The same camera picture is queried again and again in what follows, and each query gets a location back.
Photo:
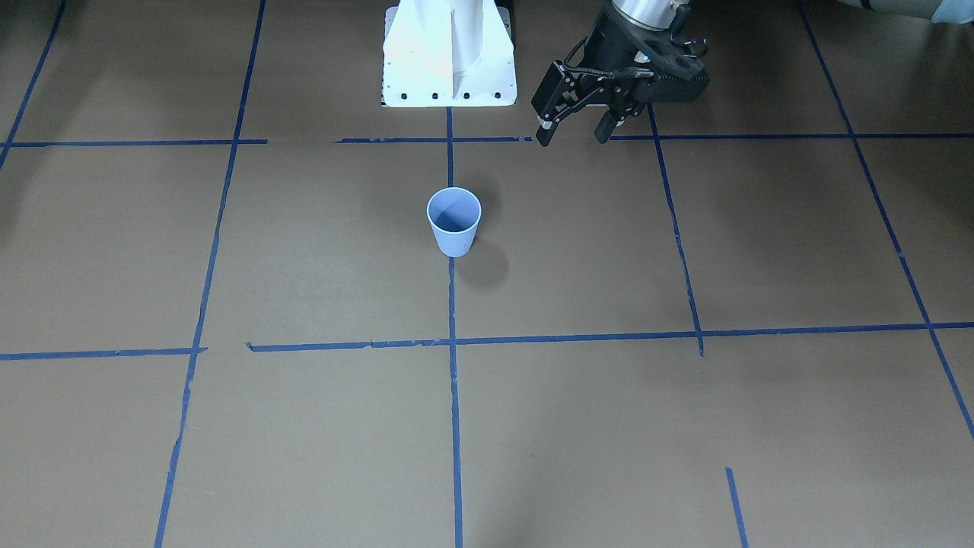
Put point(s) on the blue ribbed cup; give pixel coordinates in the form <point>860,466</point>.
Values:
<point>454,215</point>

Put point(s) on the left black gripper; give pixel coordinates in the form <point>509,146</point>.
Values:
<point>606,50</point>

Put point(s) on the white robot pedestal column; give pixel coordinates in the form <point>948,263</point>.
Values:
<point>448,54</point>

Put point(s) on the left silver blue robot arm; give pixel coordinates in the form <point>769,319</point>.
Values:
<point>757,67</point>

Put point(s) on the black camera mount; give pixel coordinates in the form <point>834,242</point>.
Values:
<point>676,61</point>

